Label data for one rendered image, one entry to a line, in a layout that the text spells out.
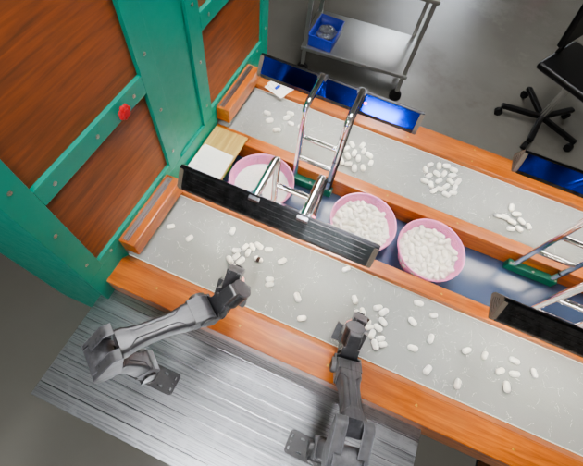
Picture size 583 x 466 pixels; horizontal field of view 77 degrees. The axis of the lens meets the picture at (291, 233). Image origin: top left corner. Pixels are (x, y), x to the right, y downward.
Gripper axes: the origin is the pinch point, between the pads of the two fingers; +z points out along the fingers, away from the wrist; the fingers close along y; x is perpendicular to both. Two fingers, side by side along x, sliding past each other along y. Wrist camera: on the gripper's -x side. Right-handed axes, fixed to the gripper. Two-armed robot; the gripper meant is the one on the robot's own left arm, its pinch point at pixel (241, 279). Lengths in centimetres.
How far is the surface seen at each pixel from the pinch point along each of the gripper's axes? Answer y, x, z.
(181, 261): 24.8, 8.3, 8.2
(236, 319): -2.9, 13.7, -2.1
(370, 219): -33, -22, 44
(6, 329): 111, 96, 20
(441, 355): -72, 4, 13
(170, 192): 37.5, -12.4, 14.1
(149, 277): 30.7, 13.3, -1.5
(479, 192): -74, -45, 70
